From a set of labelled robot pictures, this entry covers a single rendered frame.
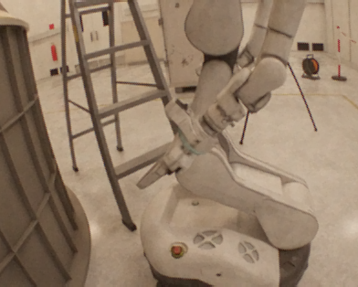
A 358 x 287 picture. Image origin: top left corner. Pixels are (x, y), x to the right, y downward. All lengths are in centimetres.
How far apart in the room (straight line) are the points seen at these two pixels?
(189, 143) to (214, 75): 23
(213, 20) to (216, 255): 65
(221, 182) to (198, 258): 24
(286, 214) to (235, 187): 20
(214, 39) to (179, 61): 303
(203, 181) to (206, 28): 44
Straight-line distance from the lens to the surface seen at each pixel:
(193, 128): 61
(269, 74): 55
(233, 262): 86
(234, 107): 58
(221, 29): 71
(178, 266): 89
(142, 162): 150
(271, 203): 88
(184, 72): 375
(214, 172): 82
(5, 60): 112
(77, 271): 138
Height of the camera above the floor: 98
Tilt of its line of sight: 24 degrees down
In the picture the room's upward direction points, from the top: 8 degrees counter-clockwise
